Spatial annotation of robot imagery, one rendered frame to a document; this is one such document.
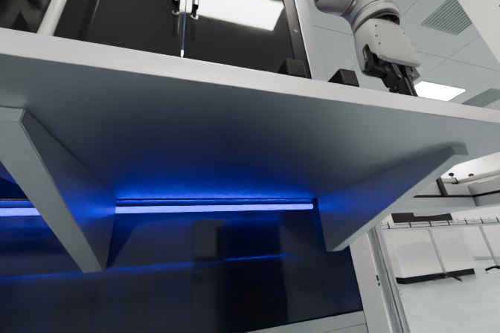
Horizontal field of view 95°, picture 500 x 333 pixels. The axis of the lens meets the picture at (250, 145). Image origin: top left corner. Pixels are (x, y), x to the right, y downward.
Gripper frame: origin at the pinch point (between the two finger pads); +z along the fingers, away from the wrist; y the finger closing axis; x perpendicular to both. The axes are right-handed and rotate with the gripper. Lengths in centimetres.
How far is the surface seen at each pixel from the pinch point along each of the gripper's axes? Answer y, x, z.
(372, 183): 0.6, -11.2, 12.7
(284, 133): 25.4, 3.1, 11.4
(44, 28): 66, -23, -24
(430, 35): -245, -100, -198
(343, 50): -153, -145, -198
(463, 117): 7.7, 9.6, 11.3
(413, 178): 0.6, -3.2, 14.1
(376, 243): -30, -46, 24
